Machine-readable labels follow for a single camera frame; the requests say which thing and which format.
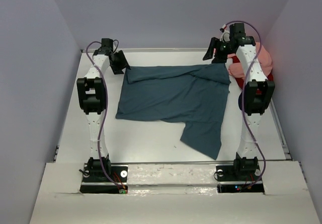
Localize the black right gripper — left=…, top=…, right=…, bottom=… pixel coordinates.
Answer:
left=202, top=37, right=233, bottom=64

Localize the teal blue t shirt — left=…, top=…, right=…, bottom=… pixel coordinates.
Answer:
left=116, top=63, right=230, bottom=160

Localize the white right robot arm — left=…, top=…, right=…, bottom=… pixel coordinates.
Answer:
left=203, top=21, right=275, bottom=159

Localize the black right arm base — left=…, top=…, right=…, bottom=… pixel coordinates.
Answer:
left=213, top=155, right=264, bottom=194

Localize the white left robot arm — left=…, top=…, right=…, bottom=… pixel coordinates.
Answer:
left=76, top=38, right=130, bottom=162

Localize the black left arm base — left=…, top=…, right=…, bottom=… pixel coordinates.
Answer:
left=79, top=158, right=128, bottom=194

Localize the red t shirt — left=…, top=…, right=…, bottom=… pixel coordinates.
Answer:
left=234, top=73, right=274, bottom=95

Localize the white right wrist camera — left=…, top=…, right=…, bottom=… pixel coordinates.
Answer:
left=219, top=25, right=230, bottom=42

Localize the metal back table rail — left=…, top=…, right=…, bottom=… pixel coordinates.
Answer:
left=80, top=48, right=214, bottom=53

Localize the metal table rail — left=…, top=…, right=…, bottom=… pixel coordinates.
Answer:
left=80, top=48, right=214, bottom=53
left=111, top=161, right=233, bottom=165

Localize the metal front table rail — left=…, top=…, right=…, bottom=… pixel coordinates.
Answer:
left=111, top=161, right=233, bottom=165

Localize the metal left side rail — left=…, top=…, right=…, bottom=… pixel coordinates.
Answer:
left=52, top=134, right=62, bottom=163

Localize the metal right side rail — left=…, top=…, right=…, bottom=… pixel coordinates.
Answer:
left=269, top=100, right=293, bottom=161

